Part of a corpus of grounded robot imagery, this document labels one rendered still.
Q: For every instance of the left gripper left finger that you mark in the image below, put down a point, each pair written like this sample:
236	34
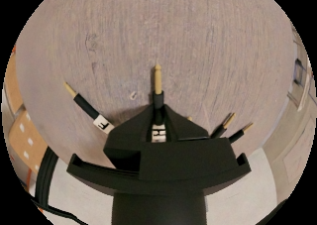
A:
135	127

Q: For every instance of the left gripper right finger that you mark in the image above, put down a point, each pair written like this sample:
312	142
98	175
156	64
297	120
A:
182	128

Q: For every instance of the black jack plug with white tag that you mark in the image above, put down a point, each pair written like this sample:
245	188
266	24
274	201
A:
221	130
239	134
100	122

